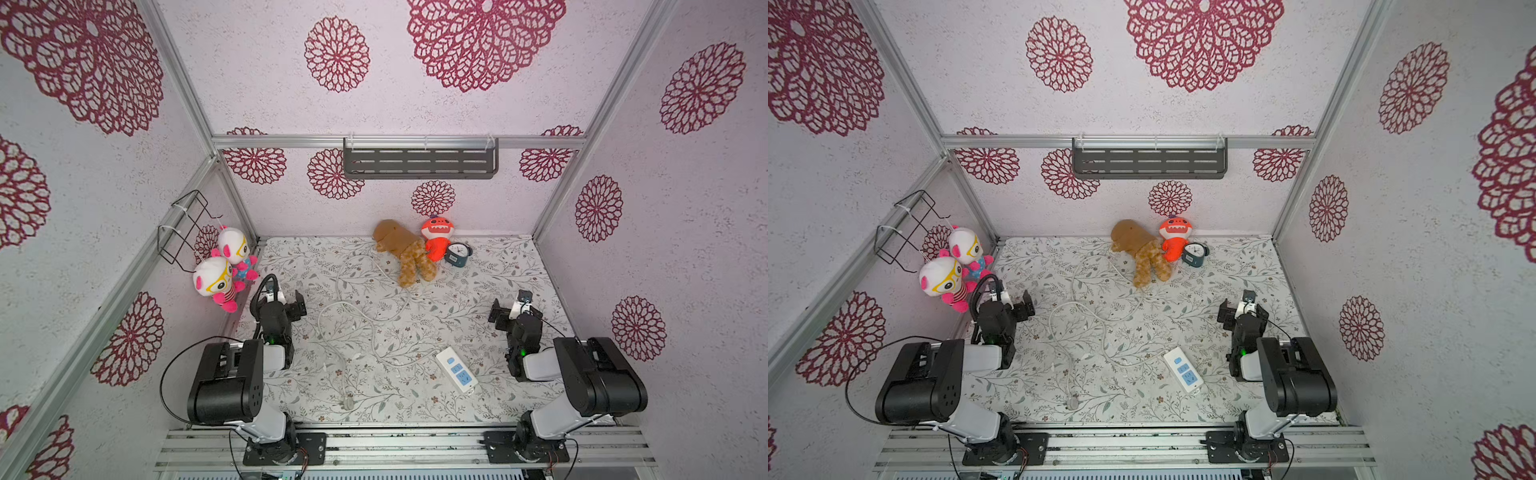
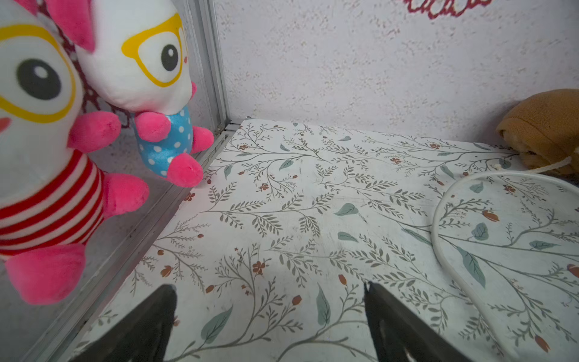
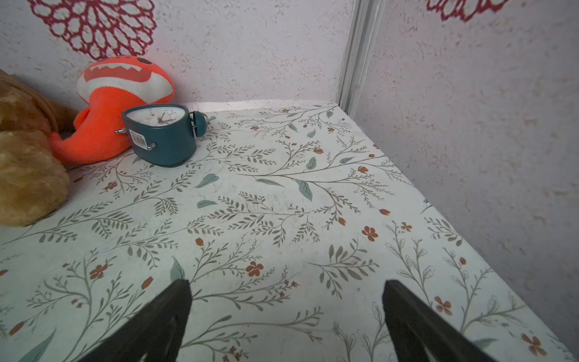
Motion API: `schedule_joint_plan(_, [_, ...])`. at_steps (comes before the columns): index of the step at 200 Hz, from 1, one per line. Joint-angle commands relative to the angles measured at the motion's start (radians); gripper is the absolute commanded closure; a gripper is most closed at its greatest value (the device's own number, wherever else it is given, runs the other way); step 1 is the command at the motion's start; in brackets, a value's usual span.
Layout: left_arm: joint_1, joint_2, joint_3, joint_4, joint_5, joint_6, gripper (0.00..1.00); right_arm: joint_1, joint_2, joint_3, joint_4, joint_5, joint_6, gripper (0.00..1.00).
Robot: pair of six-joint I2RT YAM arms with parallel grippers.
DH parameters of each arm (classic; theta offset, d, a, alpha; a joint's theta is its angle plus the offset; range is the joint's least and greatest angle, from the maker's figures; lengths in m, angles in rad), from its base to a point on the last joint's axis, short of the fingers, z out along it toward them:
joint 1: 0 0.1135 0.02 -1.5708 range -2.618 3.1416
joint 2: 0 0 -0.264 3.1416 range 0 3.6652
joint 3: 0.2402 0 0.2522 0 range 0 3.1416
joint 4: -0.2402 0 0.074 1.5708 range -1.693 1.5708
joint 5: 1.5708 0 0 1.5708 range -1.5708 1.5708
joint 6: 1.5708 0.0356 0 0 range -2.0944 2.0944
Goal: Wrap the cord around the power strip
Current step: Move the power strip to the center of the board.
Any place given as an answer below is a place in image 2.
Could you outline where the white power strip cord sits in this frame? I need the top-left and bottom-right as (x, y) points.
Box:
(430, 155), (579, 362)

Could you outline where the floral table mat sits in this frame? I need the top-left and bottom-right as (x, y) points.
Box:
(77, 120), (578, 361)

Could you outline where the brown plush toy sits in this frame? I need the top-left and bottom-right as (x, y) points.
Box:
(496, 89), (578, 176)

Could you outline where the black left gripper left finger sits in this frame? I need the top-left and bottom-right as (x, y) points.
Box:
(72, 284), (177, 362)

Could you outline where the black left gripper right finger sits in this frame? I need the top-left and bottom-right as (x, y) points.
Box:
(363, 281), (470, 361)

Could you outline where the white plush blue dotted shirt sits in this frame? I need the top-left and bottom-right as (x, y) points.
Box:
(46, 0), (214, 188)

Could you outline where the white plush red striped shirt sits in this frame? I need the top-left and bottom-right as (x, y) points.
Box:
(1, 1), (149, 305)

